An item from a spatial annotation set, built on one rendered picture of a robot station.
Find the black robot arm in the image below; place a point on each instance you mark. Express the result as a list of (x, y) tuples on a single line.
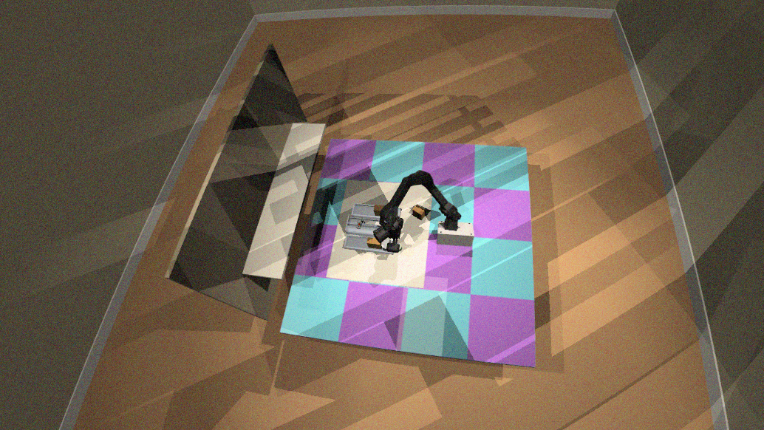
[(389, 212)]

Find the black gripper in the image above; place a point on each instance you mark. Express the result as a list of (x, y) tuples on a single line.
[(394, 246)]

